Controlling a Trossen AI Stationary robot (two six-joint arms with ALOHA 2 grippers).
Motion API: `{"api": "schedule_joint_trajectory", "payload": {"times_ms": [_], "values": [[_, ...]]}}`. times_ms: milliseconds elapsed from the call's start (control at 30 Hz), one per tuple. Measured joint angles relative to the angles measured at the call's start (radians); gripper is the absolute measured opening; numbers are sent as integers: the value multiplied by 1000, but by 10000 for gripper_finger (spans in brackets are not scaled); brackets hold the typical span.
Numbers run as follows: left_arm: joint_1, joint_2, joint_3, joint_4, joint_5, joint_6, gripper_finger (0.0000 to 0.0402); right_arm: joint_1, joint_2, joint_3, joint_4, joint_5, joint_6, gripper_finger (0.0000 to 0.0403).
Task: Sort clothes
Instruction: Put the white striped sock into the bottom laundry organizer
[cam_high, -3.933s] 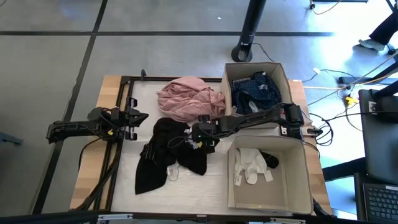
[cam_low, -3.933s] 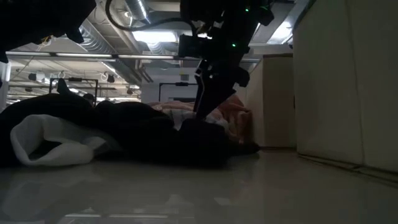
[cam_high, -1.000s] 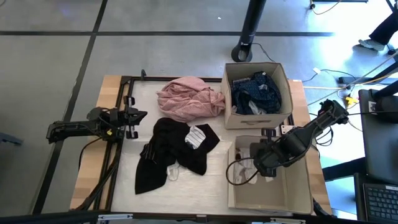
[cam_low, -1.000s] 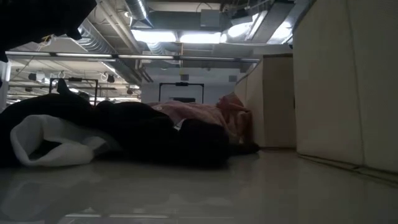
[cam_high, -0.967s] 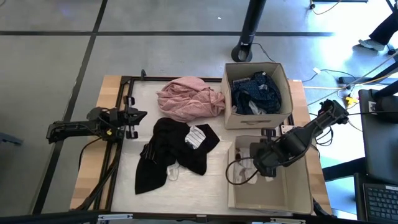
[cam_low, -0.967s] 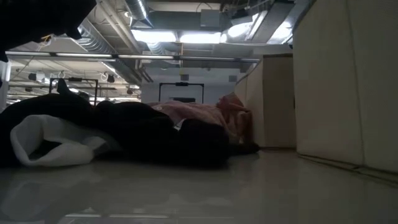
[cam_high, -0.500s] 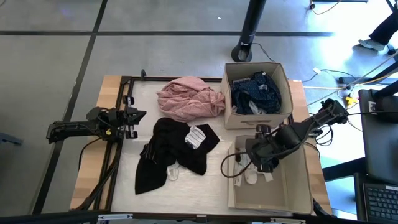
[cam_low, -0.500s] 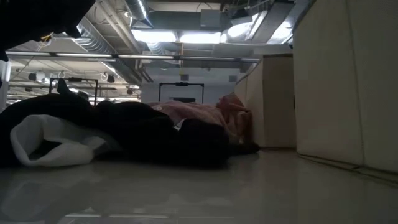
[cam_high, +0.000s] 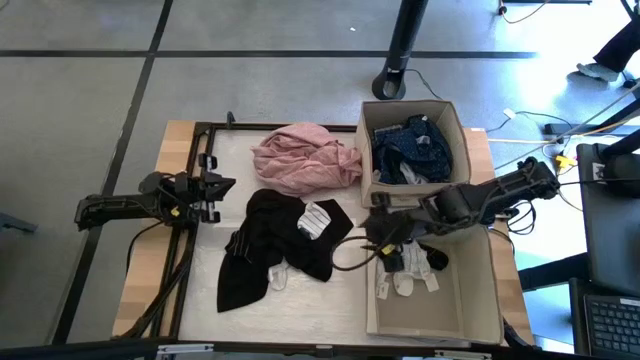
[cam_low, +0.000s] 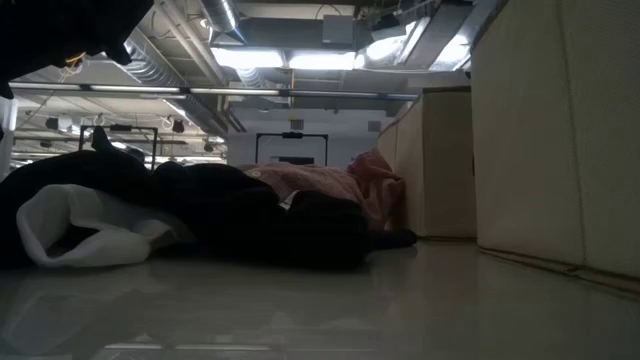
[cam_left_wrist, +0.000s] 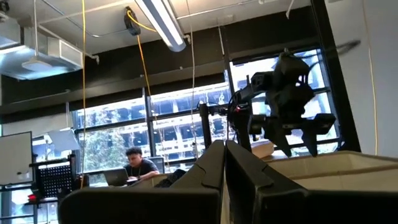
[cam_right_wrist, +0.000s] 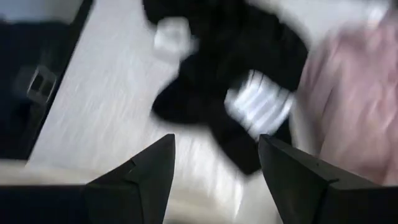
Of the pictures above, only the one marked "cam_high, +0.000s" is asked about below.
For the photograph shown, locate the black fuzzy sock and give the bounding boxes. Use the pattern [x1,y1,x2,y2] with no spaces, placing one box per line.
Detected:
[359,207,404,247]

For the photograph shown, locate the plain white sock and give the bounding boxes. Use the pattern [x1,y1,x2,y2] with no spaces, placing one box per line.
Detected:
[266,260,292,293]
[391,271,416,298]
[401,239,441,294]

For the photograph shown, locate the black round floor pole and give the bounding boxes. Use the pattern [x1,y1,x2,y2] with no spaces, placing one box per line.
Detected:
[371,0,431,102]

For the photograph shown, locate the black table frame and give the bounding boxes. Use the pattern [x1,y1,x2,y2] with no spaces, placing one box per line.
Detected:
[112,110,361,341]

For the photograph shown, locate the pink garment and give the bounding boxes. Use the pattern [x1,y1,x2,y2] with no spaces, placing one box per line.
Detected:
[250,122,364,198]

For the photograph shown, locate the white garment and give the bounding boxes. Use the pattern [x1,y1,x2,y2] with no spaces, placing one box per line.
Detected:
[398,160,430,186]

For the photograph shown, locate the white striped sock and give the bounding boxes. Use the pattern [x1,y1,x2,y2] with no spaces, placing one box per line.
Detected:
[296,200,333,242]

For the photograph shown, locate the grey-blue floor object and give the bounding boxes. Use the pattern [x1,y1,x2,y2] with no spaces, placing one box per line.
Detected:
[0,211,39,234]

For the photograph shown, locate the silver metal bracket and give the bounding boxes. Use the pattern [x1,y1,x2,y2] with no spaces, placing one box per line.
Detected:
[155,342,215,360]

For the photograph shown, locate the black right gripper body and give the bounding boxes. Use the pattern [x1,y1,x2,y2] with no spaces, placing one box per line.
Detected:
[370,191,436,274]

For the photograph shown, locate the black keyboard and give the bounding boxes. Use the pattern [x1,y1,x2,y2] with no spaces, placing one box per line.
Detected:
[582,294,640,357]

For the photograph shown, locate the person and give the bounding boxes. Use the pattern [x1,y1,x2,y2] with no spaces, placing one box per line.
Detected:
[576,18,640,84]

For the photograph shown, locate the black floor cable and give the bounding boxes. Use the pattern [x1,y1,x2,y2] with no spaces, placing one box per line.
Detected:
[403,67,445,101]

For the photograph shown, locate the beige fabric storage bin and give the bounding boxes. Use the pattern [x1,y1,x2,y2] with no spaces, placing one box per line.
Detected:
[354,98,473,209]
[365,223,506,347]

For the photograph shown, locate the black overhead frame bar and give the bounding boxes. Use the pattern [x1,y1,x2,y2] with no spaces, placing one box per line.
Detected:
[0,337,640,360]

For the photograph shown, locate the blue plaid shorts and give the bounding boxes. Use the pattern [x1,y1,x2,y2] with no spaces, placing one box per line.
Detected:
[373,124,404,148]

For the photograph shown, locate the white sock with paper tag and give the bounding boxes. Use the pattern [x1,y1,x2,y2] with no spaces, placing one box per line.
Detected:
[374,271,392,302]

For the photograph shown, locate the thin floor cable with plug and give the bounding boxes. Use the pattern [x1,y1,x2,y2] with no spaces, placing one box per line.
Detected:
[497,0,551,25]

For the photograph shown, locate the large black garment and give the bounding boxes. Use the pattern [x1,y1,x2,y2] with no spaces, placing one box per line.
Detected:
[216,188,356,314]

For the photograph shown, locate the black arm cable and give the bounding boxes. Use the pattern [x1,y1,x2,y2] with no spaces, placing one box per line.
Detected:
[124,219,169,274]

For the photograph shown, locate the navy dotted garment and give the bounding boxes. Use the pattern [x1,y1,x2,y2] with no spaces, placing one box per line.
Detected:
[372,114,456,186]

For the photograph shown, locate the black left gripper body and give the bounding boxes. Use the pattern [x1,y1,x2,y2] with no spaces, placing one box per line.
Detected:
[174,153,223,225]

